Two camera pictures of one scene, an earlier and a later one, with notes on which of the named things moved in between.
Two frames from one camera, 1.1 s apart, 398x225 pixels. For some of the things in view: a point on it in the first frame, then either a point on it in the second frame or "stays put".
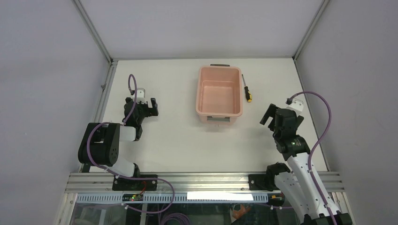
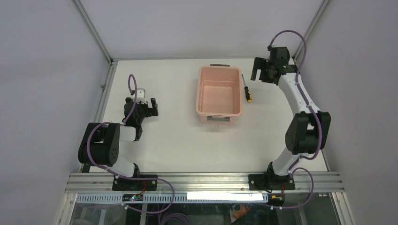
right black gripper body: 275,134 to 264,75
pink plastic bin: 219,94 stays put
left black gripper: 149,111 stays put
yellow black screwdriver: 248,94 stays put
